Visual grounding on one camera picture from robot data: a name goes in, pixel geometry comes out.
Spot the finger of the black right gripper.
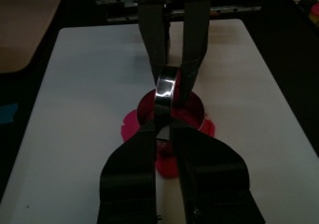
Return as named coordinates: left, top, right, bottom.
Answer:
left=138, top=0, right=171, bottom=83
left=179, top=0, right=212, bottom=106

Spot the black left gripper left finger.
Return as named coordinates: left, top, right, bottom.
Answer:
left=96, top=109, right=160, bottom=224

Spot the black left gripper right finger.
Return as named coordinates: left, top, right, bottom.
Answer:
left=168, top=123, right=267, bottom=224

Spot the round metal dough cutter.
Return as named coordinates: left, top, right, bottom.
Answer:
left=136, top=64, right=207, bottom=133

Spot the beige wooden table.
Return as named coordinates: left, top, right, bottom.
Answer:
left=0, top=0, right=67, bottom=75

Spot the white rectangular board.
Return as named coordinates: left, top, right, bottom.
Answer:
left=0, top=18, right=319, bottom=224

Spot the orange yellow toy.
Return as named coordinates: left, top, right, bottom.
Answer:
left=309, top=2, right=319, bottom=25

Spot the blue tape piece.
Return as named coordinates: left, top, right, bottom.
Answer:
left=0, top=103, right=20, bottom=125

